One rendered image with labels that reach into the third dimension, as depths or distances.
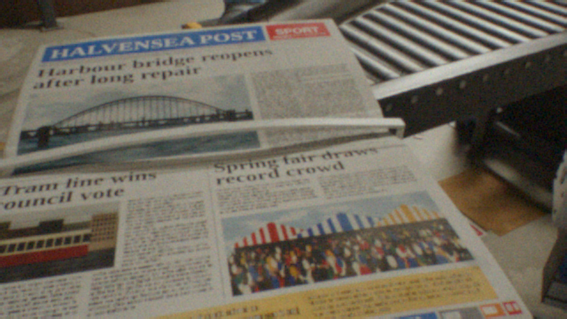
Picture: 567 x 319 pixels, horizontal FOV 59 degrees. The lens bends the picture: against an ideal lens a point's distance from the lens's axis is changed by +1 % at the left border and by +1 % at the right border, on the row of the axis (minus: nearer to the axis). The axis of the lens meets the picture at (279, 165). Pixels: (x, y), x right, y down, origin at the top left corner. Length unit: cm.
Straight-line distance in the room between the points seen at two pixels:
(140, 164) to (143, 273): 10
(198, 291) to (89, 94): 22
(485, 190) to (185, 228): 191
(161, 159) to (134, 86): 10
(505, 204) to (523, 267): 32
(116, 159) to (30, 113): 9
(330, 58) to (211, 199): 20
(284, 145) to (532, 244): 168
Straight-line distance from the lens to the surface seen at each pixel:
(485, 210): 205
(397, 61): 114
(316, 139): 37
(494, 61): 120
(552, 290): 105
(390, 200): 31
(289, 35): 49
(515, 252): 192
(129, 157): 36
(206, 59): 45
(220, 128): 35
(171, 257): 28
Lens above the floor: 126
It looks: 36 degrees down
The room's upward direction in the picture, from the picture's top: straight up
